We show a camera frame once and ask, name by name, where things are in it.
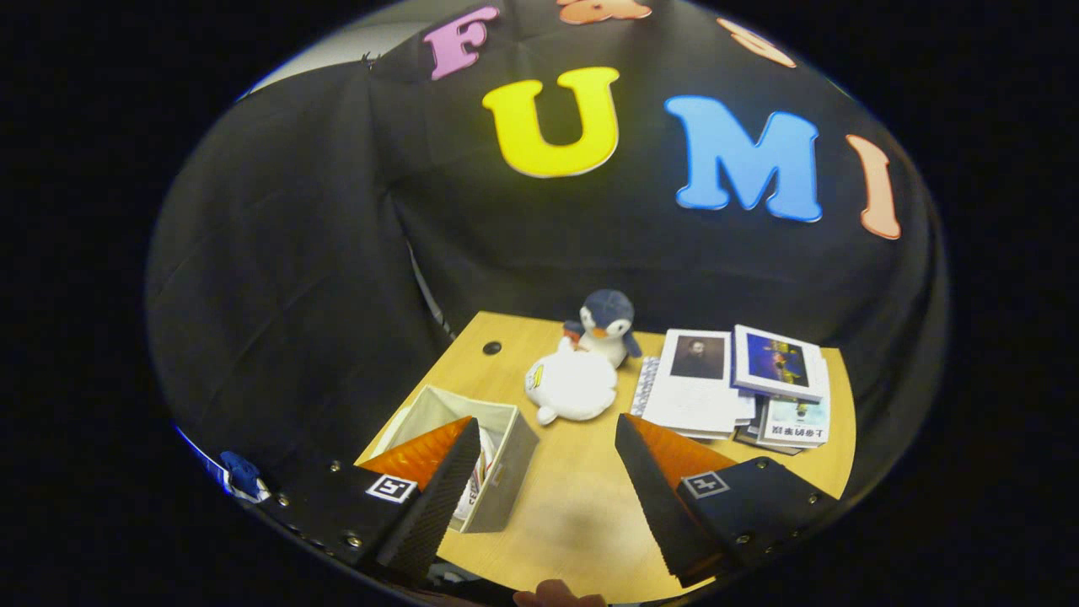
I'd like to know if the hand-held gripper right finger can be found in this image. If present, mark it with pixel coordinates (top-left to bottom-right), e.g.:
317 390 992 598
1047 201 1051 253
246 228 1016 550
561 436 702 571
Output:
614 411 842 589

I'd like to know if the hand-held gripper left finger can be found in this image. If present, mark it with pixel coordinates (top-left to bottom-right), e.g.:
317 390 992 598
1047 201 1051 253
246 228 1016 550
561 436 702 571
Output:
253 416 483 587

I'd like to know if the white canvas shoe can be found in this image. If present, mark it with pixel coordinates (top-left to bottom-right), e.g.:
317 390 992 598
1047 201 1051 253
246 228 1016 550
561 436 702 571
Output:
451 426 500 522

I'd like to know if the grey fabric storage box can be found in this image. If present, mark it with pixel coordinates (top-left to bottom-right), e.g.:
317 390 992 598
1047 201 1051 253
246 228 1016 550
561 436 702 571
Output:
358 385 541 534

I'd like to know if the white book with portrait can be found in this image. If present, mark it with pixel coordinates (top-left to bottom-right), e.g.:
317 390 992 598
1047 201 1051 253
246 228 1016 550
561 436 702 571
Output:
641 329 756 440

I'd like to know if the white duck plush toy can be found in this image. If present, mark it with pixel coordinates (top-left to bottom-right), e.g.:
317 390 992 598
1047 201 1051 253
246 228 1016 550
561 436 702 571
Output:
524 337 620 427

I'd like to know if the book with pale teal cover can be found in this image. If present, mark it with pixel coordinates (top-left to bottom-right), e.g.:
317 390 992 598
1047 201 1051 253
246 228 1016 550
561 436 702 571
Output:
759 396 832 449

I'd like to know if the book with blue picture cover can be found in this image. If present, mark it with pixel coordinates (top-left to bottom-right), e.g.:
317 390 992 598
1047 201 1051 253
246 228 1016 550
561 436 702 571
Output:
732 325 828 404

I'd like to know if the blue cloth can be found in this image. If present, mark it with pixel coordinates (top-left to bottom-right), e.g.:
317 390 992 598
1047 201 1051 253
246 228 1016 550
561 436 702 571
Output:
219 451 271 504

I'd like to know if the blue penguin plush toy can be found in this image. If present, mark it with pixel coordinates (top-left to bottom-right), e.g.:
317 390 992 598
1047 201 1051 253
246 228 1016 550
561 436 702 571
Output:
563 289 643 370

